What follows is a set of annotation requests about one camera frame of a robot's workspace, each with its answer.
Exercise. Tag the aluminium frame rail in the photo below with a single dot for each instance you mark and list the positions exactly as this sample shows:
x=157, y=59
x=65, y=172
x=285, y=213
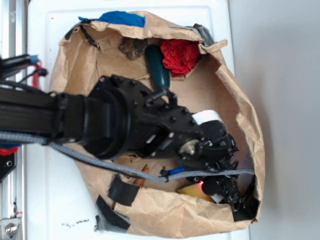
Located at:
x=13, y=42

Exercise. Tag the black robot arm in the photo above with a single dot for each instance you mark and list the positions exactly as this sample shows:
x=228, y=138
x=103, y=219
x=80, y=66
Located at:
x=125, y=127

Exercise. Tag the brown paper bag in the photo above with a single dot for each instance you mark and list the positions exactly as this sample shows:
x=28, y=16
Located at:
x=91, y=51

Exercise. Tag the dark green oval object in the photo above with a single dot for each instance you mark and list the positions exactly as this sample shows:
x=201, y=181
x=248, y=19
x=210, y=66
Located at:
x=160, y=76

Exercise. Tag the brown rough rock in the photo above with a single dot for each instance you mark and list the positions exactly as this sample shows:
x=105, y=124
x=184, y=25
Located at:
x=133, y=47

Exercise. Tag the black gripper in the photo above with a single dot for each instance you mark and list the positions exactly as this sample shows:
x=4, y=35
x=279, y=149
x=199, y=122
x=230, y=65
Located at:
x=197, y=141

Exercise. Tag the red crumpled paper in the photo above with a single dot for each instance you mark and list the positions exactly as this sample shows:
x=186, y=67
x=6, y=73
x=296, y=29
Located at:
x=179, y=55

